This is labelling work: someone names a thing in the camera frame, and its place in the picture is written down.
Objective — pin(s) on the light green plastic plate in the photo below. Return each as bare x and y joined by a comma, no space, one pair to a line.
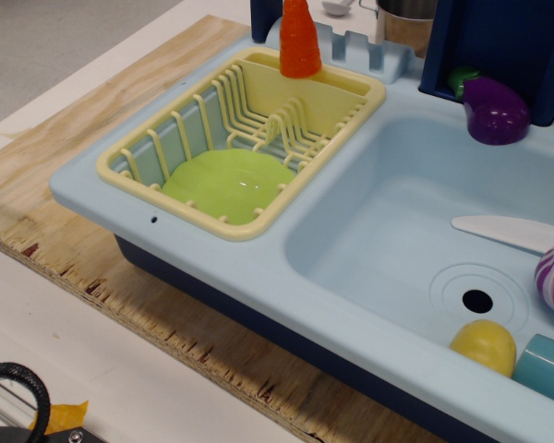
230,184

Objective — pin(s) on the orange toy carrot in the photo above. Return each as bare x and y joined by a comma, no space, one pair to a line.
299,46

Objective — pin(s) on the dark blue faucet tower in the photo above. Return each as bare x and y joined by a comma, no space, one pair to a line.
509,41

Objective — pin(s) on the silver metal pot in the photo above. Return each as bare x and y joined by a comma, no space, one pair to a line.
406,22

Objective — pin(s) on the purple toy eggplant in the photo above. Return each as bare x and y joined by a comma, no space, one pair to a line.
496,115

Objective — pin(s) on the yellow toy lemon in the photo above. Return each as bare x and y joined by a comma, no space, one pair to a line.
487,343

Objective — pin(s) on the yellow masking tape piece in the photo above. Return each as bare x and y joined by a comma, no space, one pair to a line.
65,417

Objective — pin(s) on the yellow plastic dish rack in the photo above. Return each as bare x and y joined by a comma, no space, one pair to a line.
244,103

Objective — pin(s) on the dark blue corner post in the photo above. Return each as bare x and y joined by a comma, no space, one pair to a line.
263,14

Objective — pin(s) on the light blue toy sink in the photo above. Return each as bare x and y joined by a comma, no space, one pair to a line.
365,262

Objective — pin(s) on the plywood base board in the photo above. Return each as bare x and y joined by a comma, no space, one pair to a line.
153,364

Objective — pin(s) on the white plastic toy knife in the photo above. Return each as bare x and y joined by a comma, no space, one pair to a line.
527,234

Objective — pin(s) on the dark metal bracket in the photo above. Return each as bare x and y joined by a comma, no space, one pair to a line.
20,435

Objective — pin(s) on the teal plastic cup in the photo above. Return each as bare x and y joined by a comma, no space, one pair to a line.
535,366

